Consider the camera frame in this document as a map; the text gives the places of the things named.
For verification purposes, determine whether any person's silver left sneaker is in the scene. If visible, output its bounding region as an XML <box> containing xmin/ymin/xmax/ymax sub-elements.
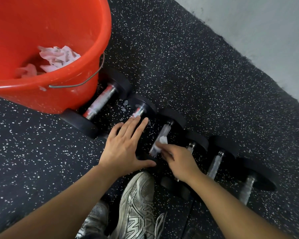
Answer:
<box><xmin>75</xmin><ymin>200</ymin><xmax>110</xmax><ymax>239</ymax></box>

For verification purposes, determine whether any person's silver right sneaker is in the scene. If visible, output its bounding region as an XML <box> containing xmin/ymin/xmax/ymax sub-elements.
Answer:
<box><xmin>110</xmin><ymin>171</ymin><xmax>166</xmax><ymax>239</ymax></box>

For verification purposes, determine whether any person's right hand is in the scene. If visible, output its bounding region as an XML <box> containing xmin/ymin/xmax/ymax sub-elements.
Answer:
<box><xmin>155</xmin><ymin>143</ymin><xmax>203</xmax><ymax>183</ymax></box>

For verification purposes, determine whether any red plastic bucket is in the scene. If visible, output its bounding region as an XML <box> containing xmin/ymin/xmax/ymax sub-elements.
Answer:
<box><xmin>0</xmin><ymin>0</ymin><xmax>112</xmax><ymax>115</ymax></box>

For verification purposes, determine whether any metal wire bucket handle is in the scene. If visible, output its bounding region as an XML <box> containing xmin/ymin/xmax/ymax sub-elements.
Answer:
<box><xmin>48</xmin><ymin>51</ymin><xmax>105</xmax><ymax>89</ymax></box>

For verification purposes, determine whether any person's left hand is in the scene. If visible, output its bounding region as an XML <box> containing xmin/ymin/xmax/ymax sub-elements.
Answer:
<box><xmin>98</xmin><ymin>116</ymin><xmax>157</xmax><ymax>179</ymax></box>

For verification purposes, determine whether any person's left forearm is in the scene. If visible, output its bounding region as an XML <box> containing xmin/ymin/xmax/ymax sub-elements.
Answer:
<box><xmin>0</xmin><ymin>164</ymin><xmax>120</xmax><ymax>239</ymax></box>

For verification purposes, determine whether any person's silver sneaker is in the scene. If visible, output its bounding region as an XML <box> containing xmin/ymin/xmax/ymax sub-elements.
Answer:
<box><xmin>75</xmin><ymin>200</ymin><xmax>110</xmax><ymax>239</ymax></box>
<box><xmin>110</xmin><ymin>171</ymin><xmax>166</xmax><ymax>239</ymax></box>

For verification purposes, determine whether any person's right forearm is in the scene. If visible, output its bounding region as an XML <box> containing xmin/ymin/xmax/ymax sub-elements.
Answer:
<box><xmin>187</xmin><ymin>171</ymin><xmax>293</xmax><ymax>239</ymax></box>

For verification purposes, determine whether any pink crumpled paper tissue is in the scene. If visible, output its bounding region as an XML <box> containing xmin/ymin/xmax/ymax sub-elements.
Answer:
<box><xmin>14</xmin><ymin>63</ymin><xmax>44</xmax><ymax>79</ymax></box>

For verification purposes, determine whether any row of black dumbbells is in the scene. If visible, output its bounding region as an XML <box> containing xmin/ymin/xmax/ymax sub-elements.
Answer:
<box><xmin>59</xmin><ymin>67</ymin><xmax>280</xmax><ymax>206</ymax></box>

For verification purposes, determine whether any small white wiping tissue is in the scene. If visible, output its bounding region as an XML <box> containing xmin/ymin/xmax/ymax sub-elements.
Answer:
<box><xmin>155</xmin><ymin>135</ymin><xmax>169</xmax><ymax>153</ymax></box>

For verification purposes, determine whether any white crumpled paper tissue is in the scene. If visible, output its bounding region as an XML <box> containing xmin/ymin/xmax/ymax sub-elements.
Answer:
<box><xmin>38</xmin><ymin>46</ymin><xmax>82</xmax><ymax>73</ymax></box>

